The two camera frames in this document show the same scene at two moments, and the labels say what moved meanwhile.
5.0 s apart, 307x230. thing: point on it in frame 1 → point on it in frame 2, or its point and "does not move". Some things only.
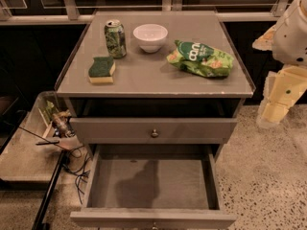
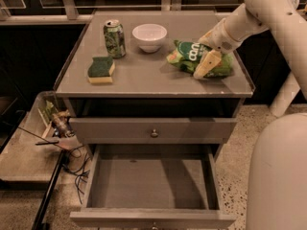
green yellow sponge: x=101 y=70 does not move
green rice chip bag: x=201 y=58 does not move
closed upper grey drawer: x=154 y=130 does not move
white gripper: x=292 y=38 → x=221 y=38
